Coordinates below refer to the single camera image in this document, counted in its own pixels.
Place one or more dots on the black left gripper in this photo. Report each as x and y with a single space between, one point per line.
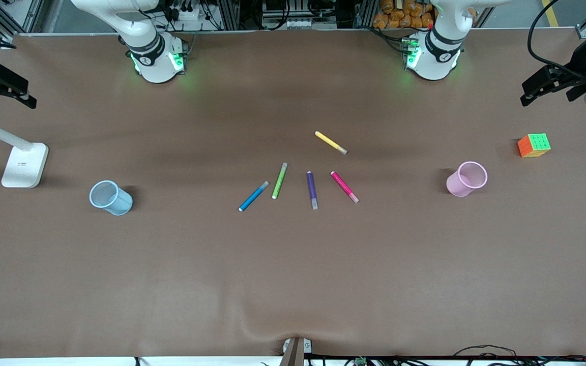
577 71

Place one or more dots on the blue marker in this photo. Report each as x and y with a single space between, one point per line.
253 196

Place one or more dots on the pink marker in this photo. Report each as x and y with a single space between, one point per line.
344 186

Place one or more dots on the small green circuit board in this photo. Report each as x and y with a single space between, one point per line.
360 362

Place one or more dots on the yellow marker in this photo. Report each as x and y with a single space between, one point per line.
329 142

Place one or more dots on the purple marker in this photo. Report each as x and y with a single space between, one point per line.
312 188

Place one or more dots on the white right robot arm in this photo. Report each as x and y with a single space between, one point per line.
153 63

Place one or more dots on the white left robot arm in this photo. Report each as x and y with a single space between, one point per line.
433 61

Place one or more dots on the pink mesh cup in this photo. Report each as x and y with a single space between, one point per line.
456 187

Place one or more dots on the metal table edge clamp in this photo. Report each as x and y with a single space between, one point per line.
295 353

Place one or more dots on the white socket bar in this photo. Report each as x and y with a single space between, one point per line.
298 23

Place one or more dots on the colourful puzzle cube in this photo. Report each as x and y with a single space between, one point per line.
534 145

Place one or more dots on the blue mesh cup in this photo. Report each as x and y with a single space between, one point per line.
120 203

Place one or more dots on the white power strip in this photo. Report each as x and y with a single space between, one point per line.
191 15

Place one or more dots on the green marker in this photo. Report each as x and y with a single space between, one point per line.
280 181

